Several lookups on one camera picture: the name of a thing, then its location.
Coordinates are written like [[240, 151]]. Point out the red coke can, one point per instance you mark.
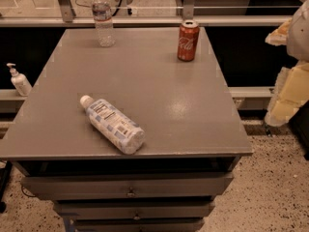
[[188, 39]]

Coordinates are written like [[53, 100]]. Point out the grey drawer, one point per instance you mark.
[[135, 210], [143, 225], [128, 186]]

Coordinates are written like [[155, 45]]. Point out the middle grey drawer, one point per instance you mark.
[[135, 210]]

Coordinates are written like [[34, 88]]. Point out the bottom grey drawer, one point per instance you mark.
[[143, 225]]

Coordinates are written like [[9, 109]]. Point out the top grey drawer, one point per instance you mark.
[[128, 186]]

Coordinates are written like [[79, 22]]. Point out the white pump dispenser bottle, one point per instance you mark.
[[19, 81]]

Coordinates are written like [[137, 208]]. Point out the grey drawer cabinet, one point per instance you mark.
[[185, 108]]

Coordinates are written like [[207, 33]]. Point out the white blue lying bottle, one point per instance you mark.
[[126, 135]]

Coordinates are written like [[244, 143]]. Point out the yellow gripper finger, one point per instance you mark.
[[279, 35], [290, 93]]

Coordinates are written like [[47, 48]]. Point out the metal railing frame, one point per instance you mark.
[[69, 13]]

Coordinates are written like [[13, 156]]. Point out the clear upright water bottle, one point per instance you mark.
[[102, 16]]

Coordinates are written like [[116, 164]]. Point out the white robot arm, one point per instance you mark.
[[298, 34]]

